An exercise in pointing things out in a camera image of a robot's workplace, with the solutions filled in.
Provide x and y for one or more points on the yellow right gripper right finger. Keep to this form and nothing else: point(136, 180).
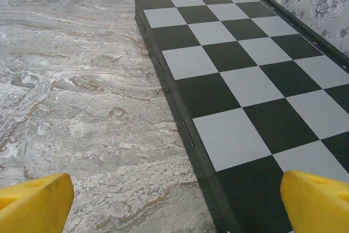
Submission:
point(319, 205)

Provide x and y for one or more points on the black and white chessboard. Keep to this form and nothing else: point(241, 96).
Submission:
point(245, 80)

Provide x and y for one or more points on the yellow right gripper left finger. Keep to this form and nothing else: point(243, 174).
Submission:
point(32, 205)

